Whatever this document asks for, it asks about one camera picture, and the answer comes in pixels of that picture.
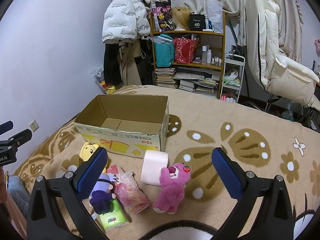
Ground teal shopping bag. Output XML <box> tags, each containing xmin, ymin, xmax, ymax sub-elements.
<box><xmin>153</xmin><ymin>34</ymin><xmax>175</xmax><ymax>68</ymax></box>

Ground pile of magazines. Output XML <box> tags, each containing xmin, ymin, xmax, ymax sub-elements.
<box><xmin>173</xmin><ymin>66</ymin><xmax>221</xmax><ymax>98</ymax></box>

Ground beige trench coat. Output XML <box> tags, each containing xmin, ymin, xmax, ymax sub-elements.
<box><xmin>118</xmin><ymin>40</ymin><xmax>142</xmax><ymax>86</ymax></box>

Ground green tissue pack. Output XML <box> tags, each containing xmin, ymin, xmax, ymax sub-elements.
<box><xmin>99</xmin><ymin>199</ymin><xmax>129</xmax><ymax>230</ymax></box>

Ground wooden bookshelf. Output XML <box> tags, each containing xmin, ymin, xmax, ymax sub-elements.
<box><xmin>150</xmin><ymin>13</ymin><xmax>226</xmax><ymax>96</ymax></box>

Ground red gift bag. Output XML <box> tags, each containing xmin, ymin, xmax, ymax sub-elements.
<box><xmin>174</xmin><ymin>37</ymin><xmax>199</xmax><ymax>64</ymax></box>

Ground white plastic bag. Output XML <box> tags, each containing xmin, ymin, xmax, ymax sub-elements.
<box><xmin>207</xmin><ymin>0</ymin><xmax>223</xmax><ymax>34</ymax></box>

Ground blonde wig head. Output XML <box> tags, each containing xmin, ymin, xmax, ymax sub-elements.
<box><xmin>171</xmin><ymin>7</ymin><xmax>192</xmax><ymax>30</ymax></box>

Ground white puffer jacket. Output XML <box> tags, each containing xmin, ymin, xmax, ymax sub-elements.
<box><xmin>102</xmin><ymin>0</ymin><xmax>151</xmax><ymax>44</ymax></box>

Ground pink swirl roll cushion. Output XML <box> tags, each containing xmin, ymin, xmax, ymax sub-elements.
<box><xmin>140</xmin><ymin>150</ymin><xmax>169</xmax><ymax>186</ymax></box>

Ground pink plastic wrapped pack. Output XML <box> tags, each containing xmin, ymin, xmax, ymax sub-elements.
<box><xmin>107</xmin><ymin>165</ymin><xmax>150</xmax><ymax>214</ymax></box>

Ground yellow bear plush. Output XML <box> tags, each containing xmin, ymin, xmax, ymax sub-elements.
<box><xmin>79</xmin><ymin>142</ymin><xmax>99</xmax><ymax>161</ymax></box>

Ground black box with 40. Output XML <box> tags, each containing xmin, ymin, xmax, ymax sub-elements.
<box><xmin>189</xmin><ymin>14</ymin><xmax>206</xmax><ymax>31</ymax></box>

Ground cream padded chair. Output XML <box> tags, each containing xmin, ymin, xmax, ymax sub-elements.
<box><xmin>245</xmin><ymin>0</ymin><xmax>319</xmax><ymax>109</ymax></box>

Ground stack of books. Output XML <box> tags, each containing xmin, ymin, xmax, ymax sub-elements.
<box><xmin>155</xmin><ymin>68</ymin><xmax>178</xmax><ymax>89</ymax></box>

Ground open cardboard box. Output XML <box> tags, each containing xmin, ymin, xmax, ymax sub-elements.
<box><xmin>75</xmin><ymin>94</ymin><xmax>169</xmax><ymax>158</ymax></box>

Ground white cosmetic bottles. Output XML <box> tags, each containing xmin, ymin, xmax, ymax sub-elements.
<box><xmin>201</xmin><ymin>44</ymin><xmax>222</xmax><ymax>65</ymax></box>

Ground colourful patterned bag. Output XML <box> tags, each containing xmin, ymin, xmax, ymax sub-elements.
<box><xmin>151</xmin><ymin>0</ymin><xmax>173</xmax><ymax>32</ymax></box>

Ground white wall socket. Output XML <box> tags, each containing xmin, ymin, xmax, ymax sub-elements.
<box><xmin>29</xmin><ymin>120</ymin><xmax>39</xmax><ymax>132</ymax></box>

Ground plastic bag of toys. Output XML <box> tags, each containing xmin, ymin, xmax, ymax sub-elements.
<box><xmin>91</xmin><ymin>66</ymin><xmax>116</xmax><ymax>95</ymax></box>

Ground pink strawberry bear plush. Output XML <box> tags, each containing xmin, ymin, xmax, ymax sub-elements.
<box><xmin>152</xmin><ymin>163</ymin><xmax>191</xmax><ymax>215</ymax></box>

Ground white trolley cart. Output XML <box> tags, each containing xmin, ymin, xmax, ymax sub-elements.
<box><xmin>220</xmin><ymin>53</ymin><xmax>245</xmax><ymax>103</ymax></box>

